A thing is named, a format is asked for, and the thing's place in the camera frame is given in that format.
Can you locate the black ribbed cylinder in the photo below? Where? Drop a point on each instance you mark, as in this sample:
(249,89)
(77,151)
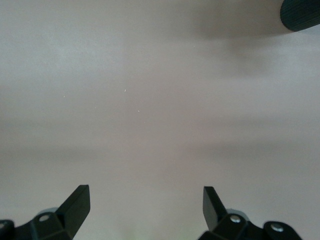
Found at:
(300,15)

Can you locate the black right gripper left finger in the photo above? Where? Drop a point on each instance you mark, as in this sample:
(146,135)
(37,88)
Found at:
(72,215)

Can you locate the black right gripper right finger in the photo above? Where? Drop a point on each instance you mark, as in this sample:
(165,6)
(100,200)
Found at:
(215,220)

